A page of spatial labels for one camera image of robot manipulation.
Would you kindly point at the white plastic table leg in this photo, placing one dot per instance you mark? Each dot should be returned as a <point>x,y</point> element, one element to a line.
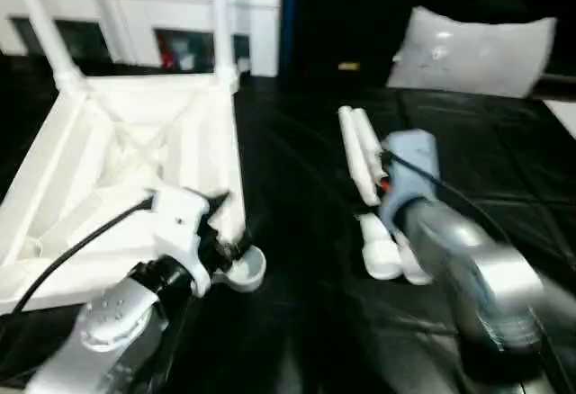
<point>357,155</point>
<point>49,29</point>
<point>366,131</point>
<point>222,20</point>

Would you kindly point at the white plastic table top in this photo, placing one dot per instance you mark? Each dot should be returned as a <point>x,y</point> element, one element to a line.
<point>90,142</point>

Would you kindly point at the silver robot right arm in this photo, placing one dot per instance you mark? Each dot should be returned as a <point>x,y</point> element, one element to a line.
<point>472,268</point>

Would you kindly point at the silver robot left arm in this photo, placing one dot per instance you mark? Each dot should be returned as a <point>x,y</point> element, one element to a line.
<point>103,317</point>

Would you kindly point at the red figurine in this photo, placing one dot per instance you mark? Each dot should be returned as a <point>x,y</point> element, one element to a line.
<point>165,54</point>

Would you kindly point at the grey padded backrest cushion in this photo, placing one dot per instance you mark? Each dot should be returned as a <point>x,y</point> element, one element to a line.
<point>472,52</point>

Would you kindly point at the white flat board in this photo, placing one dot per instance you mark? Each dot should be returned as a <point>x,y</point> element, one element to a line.
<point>562,115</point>

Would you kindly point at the white glass-door cabinet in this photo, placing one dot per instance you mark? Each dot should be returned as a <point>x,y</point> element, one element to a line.
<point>135,11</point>

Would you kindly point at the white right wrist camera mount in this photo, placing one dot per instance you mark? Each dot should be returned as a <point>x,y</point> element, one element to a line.
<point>411,164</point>

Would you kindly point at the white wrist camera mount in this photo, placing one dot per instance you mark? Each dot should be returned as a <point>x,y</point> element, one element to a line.
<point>411,164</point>
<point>180,223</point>

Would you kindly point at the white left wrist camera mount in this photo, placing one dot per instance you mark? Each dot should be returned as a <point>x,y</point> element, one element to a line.
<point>180,223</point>

